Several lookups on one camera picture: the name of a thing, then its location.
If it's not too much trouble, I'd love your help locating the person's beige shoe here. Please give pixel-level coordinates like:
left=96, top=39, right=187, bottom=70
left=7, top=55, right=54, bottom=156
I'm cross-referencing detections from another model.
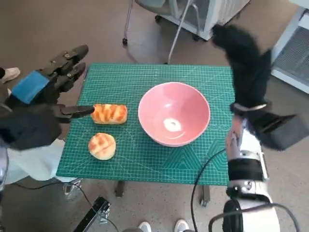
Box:
left=0, top=67, right=21, bottom=84

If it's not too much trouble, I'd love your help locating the grey chair with metal legs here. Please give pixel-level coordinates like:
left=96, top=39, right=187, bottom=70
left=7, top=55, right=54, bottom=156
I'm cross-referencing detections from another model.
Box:
left=122, top=0, right=200, bottom=65

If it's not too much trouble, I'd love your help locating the black cable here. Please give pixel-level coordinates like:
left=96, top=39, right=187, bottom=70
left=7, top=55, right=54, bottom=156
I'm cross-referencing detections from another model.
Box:
left=190, top=148, right=229, bottom=232

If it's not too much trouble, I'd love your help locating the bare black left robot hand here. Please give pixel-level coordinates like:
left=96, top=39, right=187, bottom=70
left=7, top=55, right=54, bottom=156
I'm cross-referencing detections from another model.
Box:
left=4, top=44, right=95, bottom=123

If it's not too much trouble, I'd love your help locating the black metal bracket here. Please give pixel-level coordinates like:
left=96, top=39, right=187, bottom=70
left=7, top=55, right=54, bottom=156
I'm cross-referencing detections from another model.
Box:
left=73, top=196, right=112, bottom=232

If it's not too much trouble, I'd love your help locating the round toy bread bun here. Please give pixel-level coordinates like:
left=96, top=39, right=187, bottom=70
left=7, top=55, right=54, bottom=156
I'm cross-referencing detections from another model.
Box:
left=88, top=132, right=116, bottom=160

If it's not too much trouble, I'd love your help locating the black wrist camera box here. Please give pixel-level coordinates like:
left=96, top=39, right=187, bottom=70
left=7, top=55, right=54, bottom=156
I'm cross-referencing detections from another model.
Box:
left=0, top=106, right=62, bottom=151
left=248, top=113, right=304, bottom=152

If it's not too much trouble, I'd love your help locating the pink bowl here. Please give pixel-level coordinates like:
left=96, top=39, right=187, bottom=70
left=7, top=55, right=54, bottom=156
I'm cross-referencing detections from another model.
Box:
left=138, top=82, right=211, bottom=147

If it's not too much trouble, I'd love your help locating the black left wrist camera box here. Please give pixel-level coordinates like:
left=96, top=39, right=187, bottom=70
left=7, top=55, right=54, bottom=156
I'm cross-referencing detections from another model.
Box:
left=0, top=106, right=62, bottom=151

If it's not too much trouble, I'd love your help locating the white vented cabinet on casters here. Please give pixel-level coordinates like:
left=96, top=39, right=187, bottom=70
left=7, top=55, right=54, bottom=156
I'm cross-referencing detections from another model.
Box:
left=154, top=0, right=252, bottom=42

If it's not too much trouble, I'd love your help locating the green cutting mat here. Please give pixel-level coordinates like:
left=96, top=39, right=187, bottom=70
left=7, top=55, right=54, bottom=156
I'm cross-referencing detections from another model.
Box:
left=56, top=63, right=236, bottom=186

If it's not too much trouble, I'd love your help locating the long striped toy bread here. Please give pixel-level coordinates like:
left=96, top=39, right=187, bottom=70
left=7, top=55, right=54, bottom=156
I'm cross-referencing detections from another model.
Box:
left=91, top=103, right=128, bottom=125

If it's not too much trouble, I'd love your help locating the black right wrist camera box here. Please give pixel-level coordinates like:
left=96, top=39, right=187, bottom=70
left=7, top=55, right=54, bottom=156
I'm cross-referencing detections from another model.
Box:
left=248, top=113, right=304, bottom=152

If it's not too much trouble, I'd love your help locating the dark table leg with caster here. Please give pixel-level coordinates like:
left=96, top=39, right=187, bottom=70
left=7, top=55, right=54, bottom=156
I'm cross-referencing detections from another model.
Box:
left=199, top=185, right=210, bottom=206

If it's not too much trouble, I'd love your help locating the white cabinet with mesh panel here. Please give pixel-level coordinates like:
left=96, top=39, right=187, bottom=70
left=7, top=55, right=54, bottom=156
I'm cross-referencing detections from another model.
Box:
left=270, top=7, right=309, bottom=94

